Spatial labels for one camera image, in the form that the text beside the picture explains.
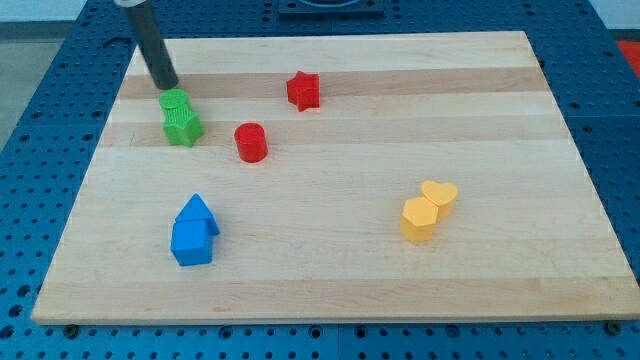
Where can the red cylinder block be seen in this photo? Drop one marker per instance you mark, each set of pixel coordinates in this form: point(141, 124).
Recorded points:
point(251, 142)

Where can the yellow hexagon block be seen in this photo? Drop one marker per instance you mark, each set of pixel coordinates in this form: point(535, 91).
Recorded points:
point(418, 219)

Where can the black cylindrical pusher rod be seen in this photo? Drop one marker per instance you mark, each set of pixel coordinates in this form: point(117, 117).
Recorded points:
point(147, 33)

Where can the red star block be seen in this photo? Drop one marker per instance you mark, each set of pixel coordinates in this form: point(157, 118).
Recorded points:
point(303, 91)

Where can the yellow heart block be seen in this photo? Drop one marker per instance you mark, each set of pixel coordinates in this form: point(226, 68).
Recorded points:
point(442, 195)

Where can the green star block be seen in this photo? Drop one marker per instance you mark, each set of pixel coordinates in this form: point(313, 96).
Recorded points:
point(182, 126)

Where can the blue triangle block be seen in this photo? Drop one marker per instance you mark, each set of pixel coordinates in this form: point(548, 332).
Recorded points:
point(196, 209)

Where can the blue cube block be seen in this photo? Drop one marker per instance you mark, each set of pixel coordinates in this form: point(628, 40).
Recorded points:
point(192, 243)

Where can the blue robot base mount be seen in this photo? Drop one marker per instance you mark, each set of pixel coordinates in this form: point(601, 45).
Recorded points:
point(298, 8)

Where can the light wooden board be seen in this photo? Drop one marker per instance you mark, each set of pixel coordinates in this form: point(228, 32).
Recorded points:
point(311, 233)

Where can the green cylinder block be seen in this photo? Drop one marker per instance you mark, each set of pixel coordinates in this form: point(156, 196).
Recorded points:
point(175, 103)

